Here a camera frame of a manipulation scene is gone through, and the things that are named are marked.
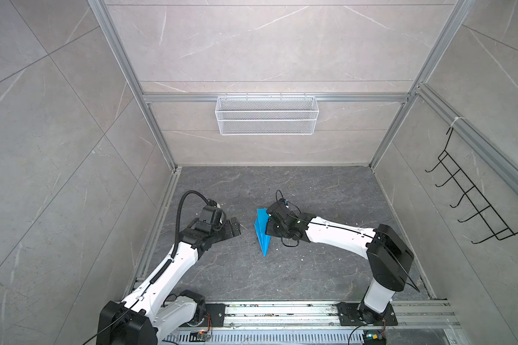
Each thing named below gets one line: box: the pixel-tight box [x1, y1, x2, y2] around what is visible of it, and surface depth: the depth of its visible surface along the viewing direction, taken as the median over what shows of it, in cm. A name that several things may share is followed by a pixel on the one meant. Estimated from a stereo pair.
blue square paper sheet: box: [253, 208, 272, 257], surface depth 87 cm
